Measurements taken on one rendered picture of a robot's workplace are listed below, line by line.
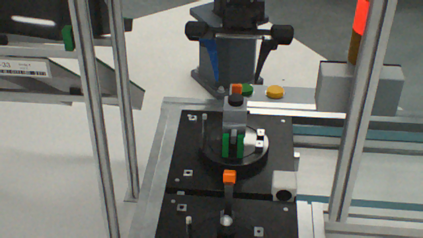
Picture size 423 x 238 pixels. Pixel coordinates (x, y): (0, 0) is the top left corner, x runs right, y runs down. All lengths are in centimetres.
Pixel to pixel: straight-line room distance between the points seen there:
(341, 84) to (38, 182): 69
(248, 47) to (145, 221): 59
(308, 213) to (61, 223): 48
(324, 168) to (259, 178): 18
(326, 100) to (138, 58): 84
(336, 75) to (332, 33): 274
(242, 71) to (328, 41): 210
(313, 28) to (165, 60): 213
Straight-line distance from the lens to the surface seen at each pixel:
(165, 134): 118
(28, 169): 129
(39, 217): 118
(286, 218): 99
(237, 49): 139
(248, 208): 100
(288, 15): 376
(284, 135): 116
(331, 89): 87
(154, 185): 107
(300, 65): 160
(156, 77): 153
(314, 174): 116
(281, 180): 103
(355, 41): 83
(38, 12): 83
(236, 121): 104
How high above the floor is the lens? 170
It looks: 38 degrees down
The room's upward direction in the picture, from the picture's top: straight up
